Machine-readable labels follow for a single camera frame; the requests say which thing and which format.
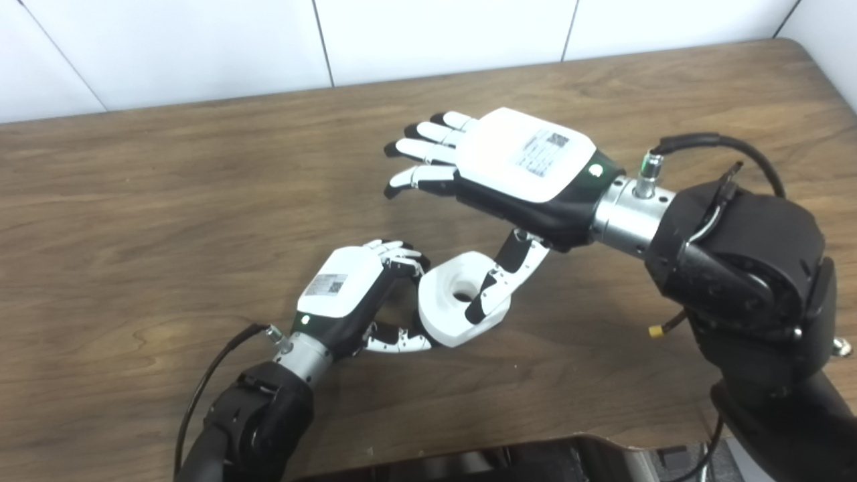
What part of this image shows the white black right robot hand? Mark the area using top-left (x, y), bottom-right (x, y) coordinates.
top-left (383, 107), bottom-right (627, 325)

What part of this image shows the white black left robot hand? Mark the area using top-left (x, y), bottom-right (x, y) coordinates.
top-left (290, 239), bottom-right (435, 362)

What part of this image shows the round white piece with holes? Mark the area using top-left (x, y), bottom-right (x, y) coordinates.
top-left (416, 251), bottom-right (513, 349)

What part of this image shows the dark robot torso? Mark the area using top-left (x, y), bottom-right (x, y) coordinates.
top-left (295, 435), bottom-right (724, 482)

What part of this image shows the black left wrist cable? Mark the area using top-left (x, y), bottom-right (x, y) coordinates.
top-left (173, 323), bottom-right (295, 479)

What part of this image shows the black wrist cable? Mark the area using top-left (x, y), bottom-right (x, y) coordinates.
top-left (173, 323), bottom-right (295, 479)
top-left (633, 133), bottom-right (787, 482)

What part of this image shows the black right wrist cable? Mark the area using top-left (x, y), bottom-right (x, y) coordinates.
top-left (633, 133), bottom-right (787, 482)

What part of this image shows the thin yellow-tipped wire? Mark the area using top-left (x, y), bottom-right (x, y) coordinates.
top-left (647, 311), bottom-right (690, 337)

